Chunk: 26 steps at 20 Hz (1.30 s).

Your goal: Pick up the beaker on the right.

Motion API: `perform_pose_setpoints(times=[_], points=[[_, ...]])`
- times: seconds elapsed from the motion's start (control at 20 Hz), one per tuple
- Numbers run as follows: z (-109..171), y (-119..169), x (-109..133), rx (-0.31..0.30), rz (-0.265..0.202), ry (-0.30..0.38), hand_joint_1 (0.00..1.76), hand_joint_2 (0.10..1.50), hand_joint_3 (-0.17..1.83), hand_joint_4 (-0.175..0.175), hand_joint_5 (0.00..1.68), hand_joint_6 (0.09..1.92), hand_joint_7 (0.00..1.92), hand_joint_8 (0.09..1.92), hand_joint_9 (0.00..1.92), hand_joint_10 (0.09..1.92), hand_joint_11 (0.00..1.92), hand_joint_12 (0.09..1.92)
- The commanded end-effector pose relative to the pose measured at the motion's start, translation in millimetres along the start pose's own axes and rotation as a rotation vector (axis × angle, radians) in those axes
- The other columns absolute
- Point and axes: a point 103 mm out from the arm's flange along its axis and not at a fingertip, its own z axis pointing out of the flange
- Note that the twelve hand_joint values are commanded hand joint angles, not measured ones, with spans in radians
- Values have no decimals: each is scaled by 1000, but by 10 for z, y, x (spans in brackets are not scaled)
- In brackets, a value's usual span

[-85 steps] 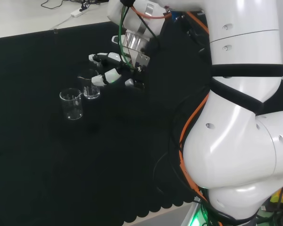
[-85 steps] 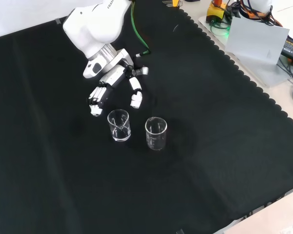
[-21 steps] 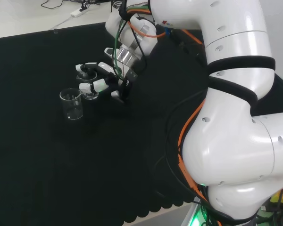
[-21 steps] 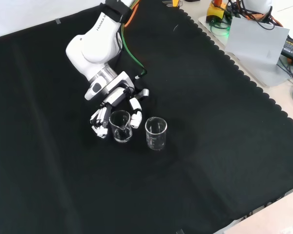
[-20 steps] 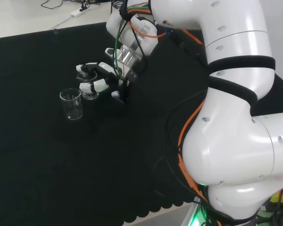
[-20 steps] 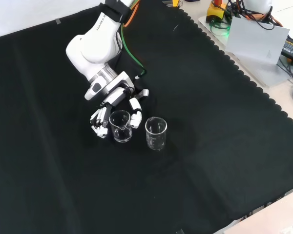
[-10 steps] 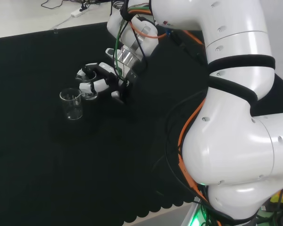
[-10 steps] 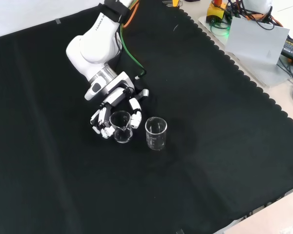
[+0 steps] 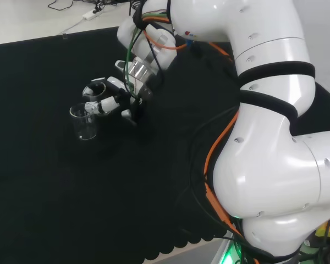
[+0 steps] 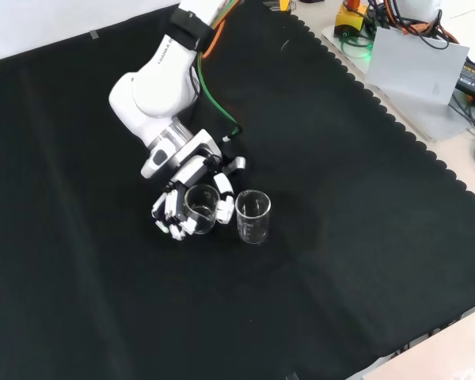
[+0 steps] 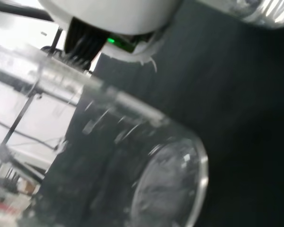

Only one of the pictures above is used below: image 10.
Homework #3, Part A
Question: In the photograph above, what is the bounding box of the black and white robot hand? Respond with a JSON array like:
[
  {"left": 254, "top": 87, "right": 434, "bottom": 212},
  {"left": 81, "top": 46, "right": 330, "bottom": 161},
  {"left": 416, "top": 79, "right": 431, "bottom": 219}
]
[{"left": 149, "top": 154, "right": 247, "bottom": 241}]

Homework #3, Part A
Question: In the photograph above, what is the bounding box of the small clear glass beaker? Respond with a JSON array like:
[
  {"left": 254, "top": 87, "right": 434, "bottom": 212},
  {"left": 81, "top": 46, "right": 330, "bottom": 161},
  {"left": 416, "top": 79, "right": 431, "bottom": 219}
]
[{"left": 184, "top": 184, "right": 221, "bottom": 236}]

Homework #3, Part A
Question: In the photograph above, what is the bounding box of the clear graduated glass beaker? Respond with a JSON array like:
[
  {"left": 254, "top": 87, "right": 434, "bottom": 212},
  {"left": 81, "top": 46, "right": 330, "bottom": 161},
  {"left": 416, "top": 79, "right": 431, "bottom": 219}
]
[{"left": 234, "top": 189, "right": 272, "bottom": 245}]

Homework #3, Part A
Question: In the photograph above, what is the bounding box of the black bench cloth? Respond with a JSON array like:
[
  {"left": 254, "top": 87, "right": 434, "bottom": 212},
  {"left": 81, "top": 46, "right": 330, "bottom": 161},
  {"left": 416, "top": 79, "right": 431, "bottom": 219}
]
[{"left": 0, "top": 0, "right": 475, "bottom": 380}]

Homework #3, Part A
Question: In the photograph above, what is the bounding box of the hex key set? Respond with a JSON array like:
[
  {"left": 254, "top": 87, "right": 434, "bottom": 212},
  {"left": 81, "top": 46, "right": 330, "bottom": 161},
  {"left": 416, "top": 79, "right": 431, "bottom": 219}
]
[{"left": 262, "top": 0, "right": 298, "bottom": 13}]

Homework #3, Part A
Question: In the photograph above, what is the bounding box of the yellow stop button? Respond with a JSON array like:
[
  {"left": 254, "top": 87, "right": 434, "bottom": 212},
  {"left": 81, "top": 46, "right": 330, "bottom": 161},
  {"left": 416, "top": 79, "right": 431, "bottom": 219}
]
[{"left": 336, "top": 0, "right": 367, "bottom": 33}]

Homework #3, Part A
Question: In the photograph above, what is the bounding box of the pale white board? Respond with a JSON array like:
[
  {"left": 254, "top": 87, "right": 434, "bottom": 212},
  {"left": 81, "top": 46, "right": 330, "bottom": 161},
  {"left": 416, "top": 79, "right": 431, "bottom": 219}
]
[{"left": 367, "top": 26, "right": 471, "bottom": 106}]

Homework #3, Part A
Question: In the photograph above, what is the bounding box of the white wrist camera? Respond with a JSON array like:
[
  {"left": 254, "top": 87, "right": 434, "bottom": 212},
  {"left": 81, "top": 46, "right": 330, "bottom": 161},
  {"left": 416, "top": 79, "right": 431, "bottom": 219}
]
[{"left": 140, "top": 144, "right": 176, "bottom": 179}]

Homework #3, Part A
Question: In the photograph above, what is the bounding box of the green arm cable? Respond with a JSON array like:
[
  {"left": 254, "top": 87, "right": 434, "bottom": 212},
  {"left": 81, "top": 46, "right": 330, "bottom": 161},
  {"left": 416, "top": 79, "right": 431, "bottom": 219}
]
[{"left": 196, "top": 0, "right": 245, "bottom": 139}]

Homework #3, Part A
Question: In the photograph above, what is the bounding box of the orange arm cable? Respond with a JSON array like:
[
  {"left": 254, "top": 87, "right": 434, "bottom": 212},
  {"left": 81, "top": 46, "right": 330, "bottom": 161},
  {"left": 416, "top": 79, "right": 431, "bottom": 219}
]
[{"left": 200, "top": 0, "right": 243, "bottom": 59}]

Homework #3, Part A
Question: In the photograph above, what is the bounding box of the green base cable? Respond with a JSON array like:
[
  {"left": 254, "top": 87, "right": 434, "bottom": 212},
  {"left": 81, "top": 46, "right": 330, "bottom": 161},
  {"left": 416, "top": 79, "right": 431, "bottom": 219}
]
[{"left": 338, "top": 30, "right": 375, "bottom": 61}]

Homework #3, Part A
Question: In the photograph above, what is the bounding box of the grey metal base plate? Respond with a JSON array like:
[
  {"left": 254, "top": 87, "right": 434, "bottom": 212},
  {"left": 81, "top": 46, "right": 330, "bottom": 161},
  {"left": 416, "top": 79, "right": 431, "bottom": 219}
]
[{"left": 320, "top": 19, "right": 475, "bottom": 146}]

